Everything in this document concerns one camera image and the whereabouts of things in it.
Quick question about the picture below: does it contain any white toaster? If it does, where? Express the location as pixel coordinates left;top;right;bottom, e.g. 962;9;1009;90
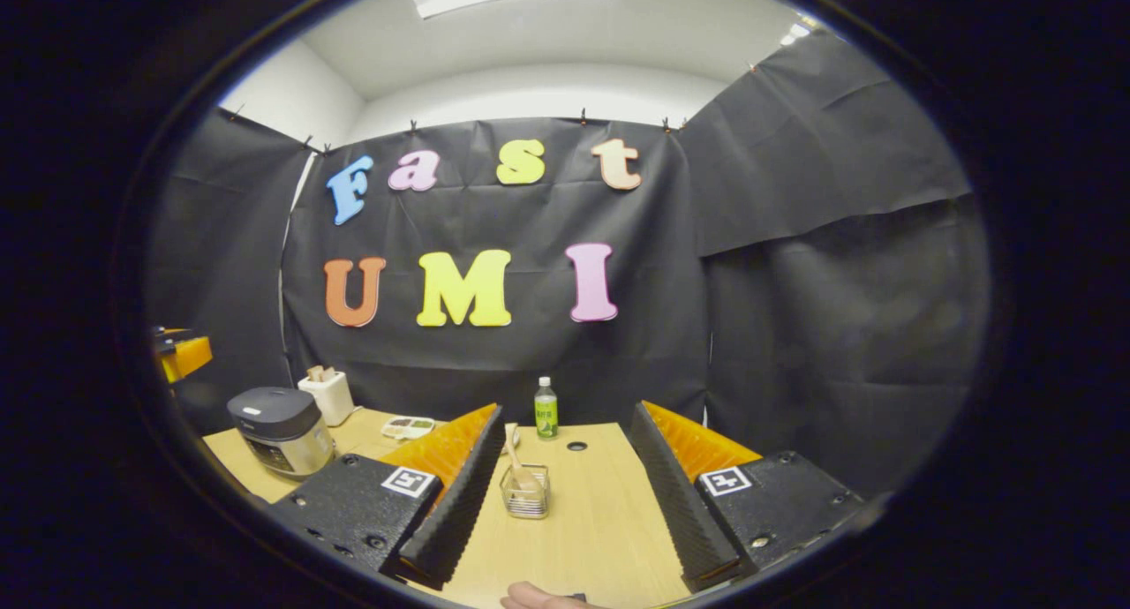
298;366;356;427

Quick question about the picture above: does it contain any wooden spoon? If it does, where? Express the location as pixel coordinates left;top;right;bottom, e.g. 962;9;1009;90
503;424;540;497

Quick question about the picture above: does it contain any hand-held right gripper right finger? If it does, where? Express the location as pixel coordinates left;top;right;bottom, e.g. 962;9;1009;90
629;401;866;592

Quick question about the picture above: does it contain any clear chopstick holder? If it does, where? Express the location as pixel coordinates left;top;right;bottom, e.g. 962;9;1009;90
500;463;552;520

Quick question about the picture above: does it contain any dark grey rice cooker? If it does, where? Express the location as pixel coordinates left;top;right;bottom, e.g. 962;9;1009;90
227;387;337;479

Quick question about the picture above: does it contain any green drink bottle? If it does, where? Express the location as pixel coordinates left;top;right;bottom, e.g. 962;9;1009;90
534;377;559;440

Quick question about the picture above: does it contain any black backdrop cloth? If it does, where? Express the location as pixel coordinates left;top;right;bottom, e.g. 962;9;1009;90
146;28;990;495

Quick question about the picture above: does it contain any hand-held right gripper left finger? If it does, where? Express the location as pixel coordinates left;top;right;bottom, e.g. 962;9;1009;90
269;403;506;592

